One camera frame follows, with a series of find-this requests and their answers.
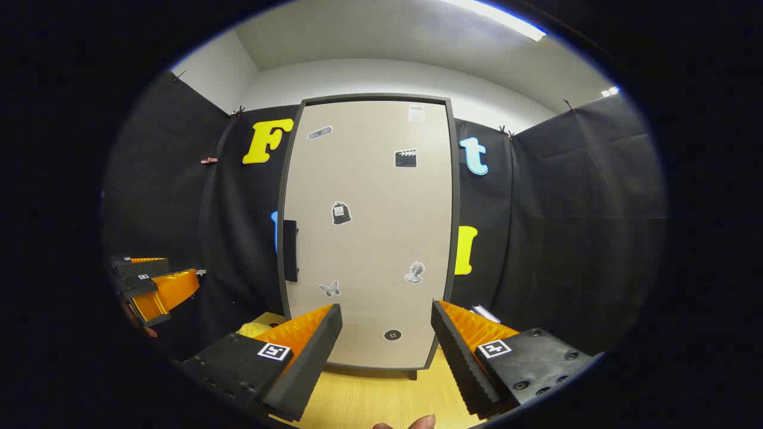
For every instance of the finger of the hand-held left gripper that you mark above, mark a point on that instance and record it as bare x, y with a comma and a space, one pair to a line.
173, 289
143, 268

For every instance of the beige cabinet door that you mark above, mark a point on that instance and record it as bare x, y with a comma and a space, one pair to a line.
369, 250

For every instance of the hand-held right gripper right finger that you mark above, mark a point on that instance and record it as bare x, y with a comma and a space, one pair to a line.
462, 363

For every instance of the yellow soft lump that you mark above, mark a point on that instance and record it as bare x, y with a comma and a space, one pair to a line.
253, 329

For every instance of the long ceiling light panel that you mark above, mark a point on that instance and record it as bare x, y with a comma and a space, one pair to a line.
506, 21

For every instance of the black backdrop cloth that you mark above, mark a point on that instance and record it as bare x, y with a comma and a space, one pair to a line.
566, 238

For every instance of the small ceiling light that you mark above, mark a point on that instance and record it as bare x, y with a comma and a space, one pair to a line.
610, 92

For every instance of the book with blue spine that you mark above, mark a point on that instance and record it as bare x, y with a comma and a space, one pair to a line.
486, 313

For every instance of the dark grey cabinet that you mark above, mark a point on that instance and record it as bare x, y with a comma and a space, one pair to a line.
455, 238

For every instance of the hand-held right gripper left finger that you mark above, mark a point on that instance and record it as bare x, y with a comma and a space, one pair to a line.
310, 363

